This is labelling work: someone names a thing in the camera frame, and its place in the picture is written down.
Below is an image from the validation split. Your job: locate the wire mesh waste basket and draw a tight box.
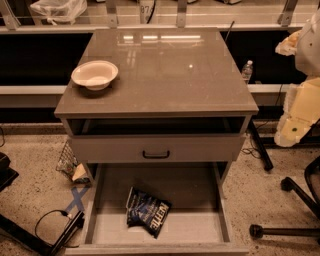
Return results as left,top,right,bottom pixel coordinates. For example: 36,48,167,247
56,142,90,184

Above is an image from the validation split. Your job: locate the open lower drawer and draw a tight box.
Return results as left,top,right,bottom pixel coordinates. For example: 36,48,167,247
65,163,248,256

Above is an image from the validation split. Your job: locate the clear plastic water bottle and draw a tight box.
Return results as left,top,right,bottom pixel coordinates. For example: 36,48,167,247
241,60,253,84

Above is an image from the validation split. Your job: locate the blue Kettle chip bag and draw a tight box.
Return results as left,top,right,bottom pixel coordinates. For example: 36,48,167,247
126,187,171,239

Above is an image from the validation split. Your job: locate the closed drawer with black handle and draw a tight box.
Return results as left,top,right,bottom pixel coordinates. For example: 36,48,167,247
69,135,244,163

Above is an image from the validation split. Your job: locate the black office chair base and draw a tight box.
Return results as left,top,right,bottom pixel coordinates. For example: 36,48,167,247
249,155,320,245

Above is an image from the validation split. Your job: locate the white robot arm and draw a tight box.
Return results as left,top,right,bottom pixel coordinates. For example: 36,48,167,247
274,10,320,147

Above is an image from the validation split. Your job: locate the grey drawer cabinet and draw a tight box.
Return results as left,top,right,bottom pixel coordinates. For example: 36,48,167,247
55,28,258,177

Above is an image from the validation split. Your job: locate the white paper bowl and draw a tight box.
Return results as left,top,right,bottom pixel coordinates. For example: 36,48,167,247
71,60,119,91

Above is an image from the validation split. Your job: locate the black cable on floor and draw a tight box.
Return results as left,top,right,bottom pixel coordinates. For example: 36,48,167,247
34,209,73,238

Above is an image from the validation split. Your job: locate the black table leg right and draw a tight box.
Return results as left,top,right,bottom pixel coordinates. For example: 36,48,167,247
248,120,273,171

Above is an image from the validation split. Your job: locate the clear plastic bag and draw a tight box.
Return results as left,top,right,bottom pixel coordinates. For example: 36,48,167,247
30,0,87,24

